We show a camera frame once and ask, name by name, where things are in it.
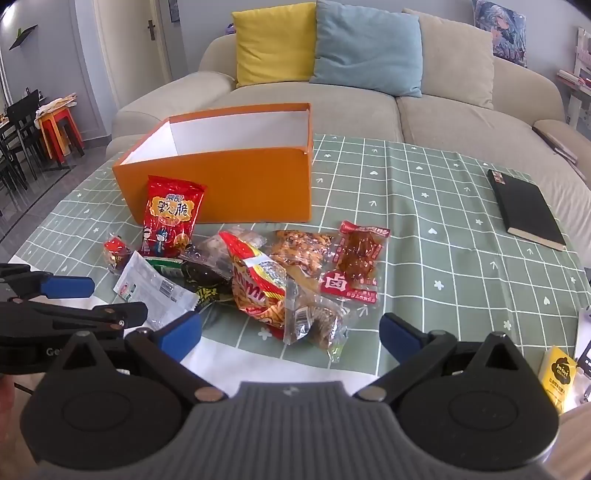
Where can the white magazine rack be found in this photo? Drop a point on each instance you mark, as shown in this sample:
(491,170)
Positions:
(579,78)

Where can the clear pastry packet red label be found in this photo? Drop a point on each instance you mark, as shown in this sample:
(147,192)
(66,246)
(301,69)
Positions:
(117,251)

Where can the black dining chair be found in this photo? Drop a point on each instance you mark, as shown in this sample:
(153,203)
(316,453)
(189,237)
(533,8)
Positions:
(25,115)
(11,157)

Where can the white door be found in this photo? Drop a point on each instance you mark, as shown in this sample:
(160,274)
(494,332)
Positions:
(129,46)

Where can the green checked tablecloth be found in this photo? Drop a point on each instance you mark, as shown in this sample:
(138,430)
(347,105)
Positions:
(438,207)

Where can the dark wall shelf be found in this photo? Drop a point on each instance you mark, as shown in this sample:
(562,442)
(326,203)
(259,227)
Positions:
(23,37)

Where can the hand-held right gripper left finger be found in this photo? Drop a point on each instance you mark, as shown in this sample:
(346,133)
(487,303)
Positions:
(178,334)

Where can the dark wall picture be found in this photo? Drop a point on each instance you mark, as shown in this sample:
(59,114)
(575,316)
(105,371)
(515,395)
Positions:
(174,10)

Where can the beige cushion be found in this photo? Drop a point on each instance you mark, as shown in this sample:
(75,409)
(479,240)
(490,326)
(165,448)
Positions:
(457,60)

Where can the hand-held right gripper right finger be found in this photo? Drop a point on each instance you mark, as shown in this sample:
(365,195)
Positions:
(398,334)

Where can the light blue cushion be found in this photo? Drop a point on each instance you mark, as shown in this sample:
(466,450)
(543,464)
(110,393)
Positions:
(369,46)

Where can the clear packet of white balls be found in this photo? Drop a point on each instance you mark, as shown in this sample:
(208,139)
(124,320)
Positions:
(217,244)

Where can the white snack packet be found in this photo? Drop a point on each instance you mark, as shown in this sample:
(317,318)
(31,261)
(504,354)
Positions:
(147,286)

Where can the yellow cushion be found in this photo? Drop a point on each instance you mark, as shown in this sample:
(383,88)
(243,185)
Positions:
(272,46)

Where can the red braised meat packet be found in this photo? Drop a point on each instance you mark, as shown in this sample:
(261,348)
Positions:
(355,258)

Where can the red cartoon snack packet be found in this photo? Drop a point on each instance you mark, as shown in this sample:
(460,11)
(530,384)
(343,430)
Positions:
(171,217)

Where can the stacked orange plastic stools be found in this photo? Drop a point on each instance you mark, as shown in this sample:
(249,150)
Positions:
(57,134)

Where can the floral cushion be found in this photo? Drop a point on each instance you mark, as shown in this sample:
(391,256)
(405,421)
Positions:
(503,32)

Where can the black and yellow snack packet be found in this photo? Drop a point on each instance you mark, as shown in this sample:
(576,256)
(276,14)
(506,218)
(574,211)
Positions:
(203,282)

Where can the red yellow stick snack bag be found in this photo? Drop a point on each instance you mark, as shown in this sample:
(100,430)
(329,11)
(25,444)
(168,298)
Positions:
(258,286)

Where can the beige sofa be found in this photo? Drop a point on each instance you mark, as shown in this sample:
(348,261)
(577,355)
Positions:
(300,106)

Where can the orange cardboard box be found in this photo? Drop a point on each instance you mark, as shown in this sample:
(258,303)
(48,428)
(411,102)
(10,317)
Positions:
(231,184)

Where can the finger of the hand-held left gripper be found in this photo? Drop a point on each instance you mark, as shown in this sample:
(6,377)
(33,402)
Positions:
(69,321)
(69,287)

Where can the clear packet of brown snack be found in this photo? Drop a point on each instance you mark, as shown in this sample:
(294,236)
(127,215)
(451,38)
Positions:
(314,323)

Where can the clear packet of orange-brown meat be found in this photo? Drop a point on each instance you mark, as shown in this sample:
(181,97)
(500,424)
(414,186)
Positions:
(300,251)

